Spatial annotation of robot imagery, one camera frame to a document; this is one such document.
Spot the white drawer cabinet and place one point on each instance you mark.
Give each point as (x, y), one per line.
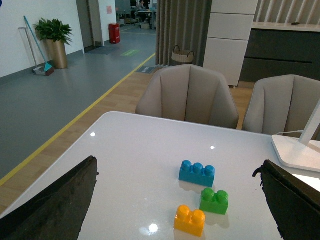
(229, 30)

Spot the beige chair left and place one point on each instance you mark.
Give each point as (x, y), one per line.
(192, 94)

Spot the beige chair right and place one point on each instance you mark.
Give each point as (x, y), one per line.
(281, 105)

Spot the grey curtain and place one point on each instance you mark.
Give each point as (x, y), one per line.
(182, 23)

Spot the grey dustpan with handle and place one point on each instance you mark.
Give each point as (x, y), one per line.
(36, 69)

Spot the white desk lamp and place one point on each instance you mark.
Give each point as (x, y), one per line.
(300, 153)

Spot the beige chair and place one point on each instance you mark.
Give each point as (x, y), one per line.
(192, 94)
(281, 105)

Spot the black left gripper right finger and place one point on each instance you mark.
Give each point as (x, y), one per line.
(294, 205)

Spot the green toy block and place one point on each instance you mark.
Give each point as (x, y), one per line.
(214, 202)

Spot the green potted plant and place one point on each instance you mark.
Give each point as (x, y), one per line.
(56, 34)

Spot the dark grey counter cabinet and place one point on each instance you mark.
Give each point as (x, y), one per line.
(282, 50)

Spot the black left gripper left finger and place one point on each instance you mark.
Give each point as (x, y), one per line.
(58, 211)

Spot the woven basket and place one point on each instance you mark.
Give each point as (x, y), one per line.
(181, 57)

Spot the teal broom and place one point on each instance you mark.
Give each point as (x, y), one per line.
(47, 69)

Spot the yellow toy block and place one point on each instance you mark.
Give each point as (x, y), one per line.
(188, 221)

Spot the blue toy block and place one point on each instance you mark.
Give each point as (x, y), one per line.
(197, 173)

